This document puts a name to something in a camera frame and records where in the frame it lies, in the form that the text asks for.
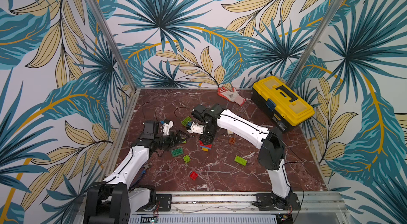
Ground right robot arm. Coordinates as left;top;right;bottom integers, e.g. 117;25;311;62
191;104;294;209

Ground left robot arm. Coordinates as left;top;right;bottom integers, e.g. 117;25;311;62
83;130;190;224

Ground dark green long brick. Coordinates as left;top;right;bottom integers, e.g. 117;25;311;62
171;148;183;157

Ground light green long brick far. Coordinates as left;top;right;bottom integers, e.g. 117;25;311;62
181;117;192;127

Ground light green square brick front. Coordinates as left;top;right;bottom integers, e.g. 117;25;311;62
183;155;191;164

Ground small orange brick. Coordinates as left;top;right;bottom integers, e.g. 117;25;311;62
229;138;236;145

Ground red white work glove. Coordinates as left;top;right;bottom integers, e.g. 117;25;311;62
217;87;247;106

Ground small red brick front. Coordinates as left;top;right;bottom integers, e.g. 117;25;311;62
189;172;198;181

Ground light green brick right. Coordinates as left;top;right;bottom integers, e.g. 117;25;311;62
234;156;247;166

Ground yellow black toolbox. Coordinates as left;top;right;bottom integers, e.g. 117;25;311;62
251;76;315;132

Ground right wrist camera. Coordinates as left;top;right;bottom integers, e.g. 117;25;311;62
186;122;204;135

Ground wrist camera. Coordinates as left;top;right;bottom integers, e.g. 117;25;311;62
141;119;173;140
186;122;204;135

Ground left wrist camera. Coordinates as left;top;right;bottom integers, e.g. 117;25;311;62
141;119;173;140

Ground blue handled pliers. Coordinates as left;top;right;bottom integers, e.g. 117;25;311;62
130;163;151;187

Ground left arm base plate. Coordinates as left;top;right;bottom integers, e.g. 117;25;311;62
139;194;172;212

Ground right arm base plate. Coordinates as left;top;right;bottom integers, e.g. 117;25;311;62
252;193;301;211

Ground aluminium front rail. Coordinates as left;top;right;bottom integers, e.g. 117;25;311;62
72;191;350;224

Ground left aluminium post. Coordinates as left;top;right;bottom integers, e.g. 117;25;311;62
86;0;137;92

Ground aluminium post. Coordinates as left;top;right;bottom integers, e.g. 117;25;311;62
86;0;137;92
286;0;344;88

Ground right aluminium post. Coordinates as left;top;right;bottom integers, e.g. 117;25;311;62
286;0;344;88

